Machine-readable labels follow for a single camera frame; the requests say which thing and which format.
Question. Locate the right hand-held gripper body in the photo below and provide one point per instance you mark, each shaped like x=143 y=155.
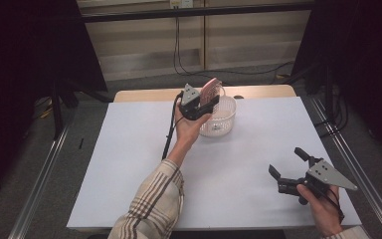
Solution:
x=328 y=176

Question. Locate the small black floor object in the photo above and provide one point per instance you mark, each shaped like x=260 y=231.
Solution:
x=80 y=143

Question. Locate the person's right hand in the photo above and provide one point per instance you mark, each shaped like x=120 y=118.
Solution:
x=325 y=212

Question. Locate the white wall power outlet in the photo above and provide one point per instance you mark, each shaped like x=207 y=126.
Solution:
x=181 y=3

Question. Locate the white perforated plastic basket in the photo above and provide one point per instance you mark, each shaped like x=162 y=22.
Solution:
x=224 y=122

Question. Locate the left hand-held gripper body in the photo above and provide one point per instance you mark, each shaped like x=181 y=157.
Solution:
x=190 y=96

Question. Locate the black curtain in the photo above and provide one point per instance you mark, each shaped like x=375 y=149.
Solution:
x=20 y=66
x=371 y=66

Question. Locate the pink hairbrush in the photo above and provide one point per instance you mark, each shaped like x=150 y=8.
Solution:
x=209 y=90

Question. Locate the aluminium floor rail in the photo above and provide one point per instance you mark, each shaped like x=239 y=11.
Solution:
x=361 y=172
x=36 y=189

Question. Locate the black horizontal bar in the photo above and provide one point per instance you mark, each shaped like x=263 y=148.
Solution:
x=245 y=9

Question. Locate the black metal stand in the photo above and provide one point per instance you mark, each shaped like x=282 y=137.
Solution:
x=328 y=93
x=57 y=109

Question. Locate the person's left hand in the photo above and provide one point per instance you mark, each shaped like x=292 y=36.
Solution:
x=187 y=131

